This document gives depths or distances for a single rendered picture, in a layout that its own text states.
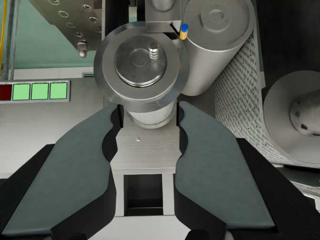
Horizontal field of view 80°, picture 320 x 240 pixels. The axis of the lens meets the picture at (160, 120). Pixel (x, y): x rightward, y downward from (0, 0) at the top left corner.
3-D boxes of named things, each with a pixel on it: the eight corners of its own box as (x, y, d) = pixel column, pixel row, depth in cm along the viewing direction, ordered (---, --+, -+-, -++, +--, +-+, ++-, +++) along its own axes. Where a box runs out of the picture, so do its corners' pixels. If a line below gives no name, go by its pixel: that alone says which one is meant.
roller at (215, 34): (251, -21, 31) (259, 50, 29) (211, 55, 56) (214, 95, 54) (176, -18, 31) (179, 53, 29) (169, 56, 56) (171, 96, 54)
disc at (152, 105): (184, 16, 30) (195, 107, 28) (183, 18, 31) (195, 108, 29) (90, 25, 30) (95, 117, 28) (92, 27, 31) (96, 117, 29)
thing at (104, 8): (105, -57, 33) (105, 43, 31) (128, 27, 56) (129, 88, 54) (103, -57, 33) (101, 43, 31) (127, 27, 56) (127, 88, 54)
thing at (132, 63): (109, 40, 28) (160, 29, 28) (113, 47, 30) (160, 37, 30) (118, 89, 27) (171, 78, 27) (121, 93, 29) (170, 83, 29)
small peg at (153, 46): (157, 39, 25) (160, 49, 25) (157, 50, 28) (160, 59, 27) (146, 42, 25) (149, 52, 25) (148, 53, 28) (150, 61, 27)
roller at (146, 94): (175, 22, 29) (184, 95, 28) (168, 80, 55) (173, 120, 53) (99, 30, 29) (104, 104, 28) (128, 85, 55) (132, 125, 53)
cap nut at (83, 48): (86, 42, 62) (85, 55, 62) (90, 47, 66) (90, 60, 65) (75, 42, 62) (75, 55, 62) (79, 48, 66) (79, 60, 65)
